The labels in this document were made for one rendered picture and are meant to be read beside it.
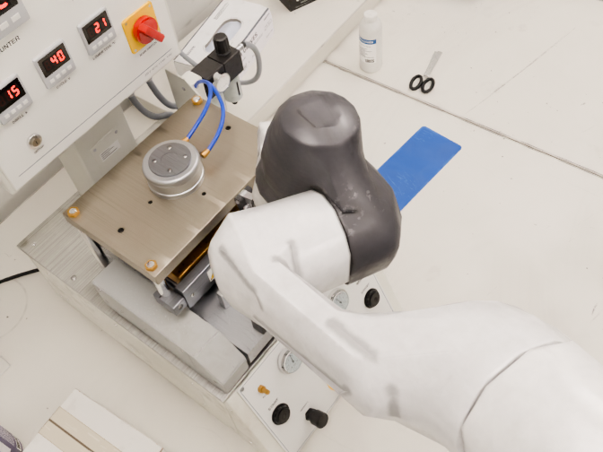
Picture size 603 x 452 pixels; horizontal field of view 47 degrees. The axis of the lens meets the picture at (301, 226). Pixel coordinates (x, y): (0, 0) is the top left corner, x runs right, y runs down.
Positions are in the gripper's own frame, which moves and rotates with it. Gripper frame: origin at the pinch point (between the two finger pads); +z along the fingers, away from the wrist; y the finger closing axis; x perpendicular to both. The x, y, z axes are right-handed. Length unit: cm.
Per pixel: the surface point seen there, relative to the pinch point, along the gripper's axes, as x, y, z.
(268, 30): 56, -39, 36
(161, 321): -15.2, -5.5, 4.5
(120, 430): -28.3, -1.3, 20.1
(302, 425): -10.3, 19.5, 18.6
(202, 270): -7.5, -5.1, -1.5
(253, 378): -12.0, 9.2, 8.1
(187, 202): -2.6, -12.5, -4.7
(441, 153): 51, 9, 26
